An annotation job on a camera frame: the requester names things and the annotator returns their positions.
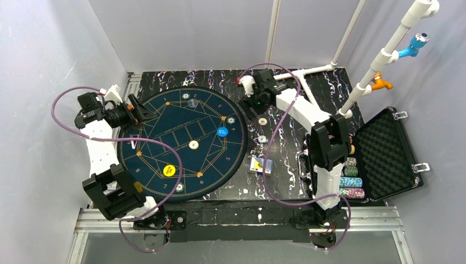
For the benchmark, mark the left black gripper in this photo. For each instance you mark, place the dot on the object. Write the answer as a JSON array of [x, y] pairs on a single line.
[[132, 113]]

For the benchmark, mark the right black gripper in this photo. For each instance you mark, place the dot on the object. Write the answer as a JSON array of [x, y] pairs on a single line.
[[245, 104]]

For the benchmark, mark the yellow poker chip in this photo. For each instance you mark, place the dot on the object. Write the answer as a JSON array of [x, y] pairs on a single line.
[[262, 121]]

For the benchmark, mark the green chip mat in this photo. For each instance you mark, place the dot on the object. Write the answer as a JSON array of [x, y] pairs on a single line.
[[185, 96], [230, 120], [180, 187]]

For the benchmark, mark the blue dealer button disc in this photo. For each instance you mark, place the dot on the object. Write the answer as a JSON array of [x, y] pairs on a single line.
[[222, 131]]

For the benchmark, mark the green chip mat top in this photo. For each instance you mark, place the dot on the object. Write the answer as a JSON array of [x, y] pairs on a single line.
[[185, 96]]

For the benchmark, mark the clear dealer button disc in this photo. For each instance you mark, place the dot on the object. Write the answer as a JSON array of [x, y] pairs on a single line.
[[193, 103]]

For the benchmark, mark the yellow dealer button disc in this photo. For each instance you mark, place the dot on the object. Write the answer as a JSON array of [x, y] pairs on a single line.
[[169, 170]]

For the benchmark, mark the green chip mat bottom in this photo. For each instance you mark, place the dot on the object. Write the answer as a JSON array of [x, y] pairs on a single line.
[[180, 187]]

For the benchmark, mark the white poker chip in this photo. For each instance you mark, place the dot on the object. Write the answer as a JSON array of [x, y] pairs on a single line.
[[262, 139]]

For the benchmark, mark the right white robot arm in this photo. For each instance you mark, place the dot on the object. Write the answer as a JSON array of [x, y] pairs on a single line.
[[328, 143]]

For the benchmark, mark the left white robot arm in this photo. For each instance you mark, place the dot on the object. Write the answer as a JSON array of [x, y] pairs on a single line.
[[111, 187]]

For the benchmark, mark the round dark blue poker mat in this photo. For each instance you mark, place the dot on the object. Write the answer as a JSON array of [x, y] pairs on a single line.
[[165, 140]]

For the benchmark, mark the playing card deck box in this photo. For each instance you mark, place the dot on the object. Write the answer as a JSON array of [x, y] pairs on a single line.
[[259, 165]]

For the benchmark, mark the yellow chip stack in case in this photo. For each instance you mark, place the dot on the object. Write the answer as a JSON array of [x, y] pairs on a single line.
[[352, 150]]

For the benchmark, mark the white chip stack in case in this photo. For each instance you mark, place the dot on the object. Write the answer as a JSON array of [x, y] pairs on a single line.
[[351, 161]]

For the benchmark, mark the green chip stack in case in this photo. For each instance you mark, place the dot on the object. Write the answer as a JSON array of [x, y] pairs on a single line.
[[350, 171]]

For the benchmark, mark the blue chip stack in case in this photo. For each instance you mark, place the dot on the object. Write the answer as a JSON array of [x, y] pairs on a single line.
[[351, 182]]

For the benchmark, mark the black poker chip case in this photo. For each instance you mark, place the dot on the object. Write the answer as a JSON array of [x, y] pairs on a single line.
[[385, 160]]

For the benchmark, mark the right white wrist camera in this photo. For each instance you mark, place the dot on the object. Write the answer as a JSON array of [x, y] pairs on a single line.
[[248, 83]]

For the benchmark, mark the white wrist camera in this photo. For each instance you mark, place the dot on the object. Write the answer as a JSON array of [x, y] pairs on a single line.
[[248, 83], [112, 94]]

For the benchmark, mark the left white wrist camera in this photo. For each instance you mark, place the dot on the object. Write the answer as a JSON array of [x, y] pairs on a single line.
[[112, 94]]

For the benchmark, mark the aluminium rail frame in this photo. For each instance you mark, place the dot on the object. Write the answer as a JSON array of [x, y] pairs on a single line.
[[246, 207]]

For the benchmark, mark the white pvc pipe frame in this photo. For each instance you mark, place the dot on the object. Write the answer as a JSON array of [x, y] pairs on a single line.
[[364, 37]]

